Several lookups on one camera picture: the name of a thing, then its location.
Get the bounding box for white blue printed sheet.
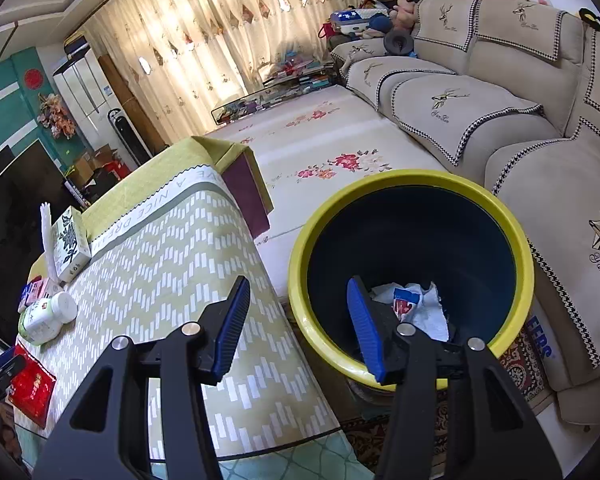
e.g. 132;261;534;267
527;310;557;362

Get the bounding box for open cardboard boxes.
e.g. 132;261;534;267
72;145;126;187

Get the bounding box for red snack packet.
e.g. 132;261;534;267
7;345;57;428

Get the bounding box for white cap plastic bottle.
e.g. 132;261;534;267
18;291;78;346

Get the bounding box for blue star print bag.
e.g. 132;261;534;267
330;8;382;34

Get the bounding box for pink plush doll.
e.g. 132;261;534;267
392;0;419;31

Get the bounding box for beige sofa with deer covers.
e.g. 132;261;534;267
330;0;600;431

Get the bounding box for hanging flower decoration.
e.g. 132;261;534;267
37;92;76;139

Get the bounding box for dark box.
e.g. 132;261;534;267
64;34;91;56

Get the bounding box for beige embroidered curtain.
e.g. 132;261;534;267
82;0;218;143
190;0;362;111

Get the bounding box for pale green floral box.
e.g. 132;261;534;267
50;206;92;282

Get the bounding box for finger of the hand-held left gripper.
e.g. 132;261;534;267
0;353;27;395

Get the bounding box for printed wrapper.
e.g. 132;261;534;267
392;287;422;324

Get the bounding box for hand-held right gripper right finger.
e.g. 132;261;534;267
346;275;563;480

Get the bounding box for blue red packet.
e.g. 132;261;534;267
19;282;42;314

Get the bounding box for large curved television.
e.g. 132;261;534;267
0;139;71;336

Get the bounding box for yellow rim dark trash bin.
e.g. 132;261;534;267
287;169;535;388

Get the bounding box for white spiky plastic rack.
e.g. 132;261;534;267
40;202;66;282

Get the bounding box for floral white floor mat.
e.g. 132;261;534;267
200;82;486;306

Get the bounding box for patterned green tablecloth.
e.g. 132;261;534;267
10;135;343;480

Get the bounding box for pile of books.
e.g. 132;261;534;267
262;52;339;107

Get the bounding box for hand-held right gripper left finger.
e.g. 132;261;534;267
32;275;253;480

